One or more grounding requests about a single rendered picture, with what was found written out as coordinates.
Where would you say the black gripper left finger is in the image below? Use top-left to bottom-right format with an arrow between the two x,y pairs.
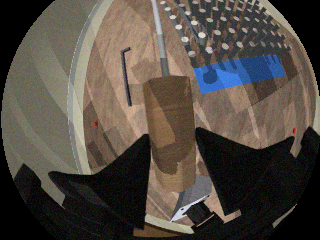
48,133 -> 151,231

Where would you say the blue flat strip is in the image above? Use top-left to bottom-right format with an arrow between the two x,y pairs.
193,56 -> 285,93

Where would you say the screwdriver with brown handle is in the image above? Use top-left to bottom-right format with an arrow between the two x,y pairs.
143,0 -> 196,192

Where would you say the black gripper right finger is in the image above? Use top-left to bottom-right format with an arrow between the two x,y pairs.
195,127 -> 295,216

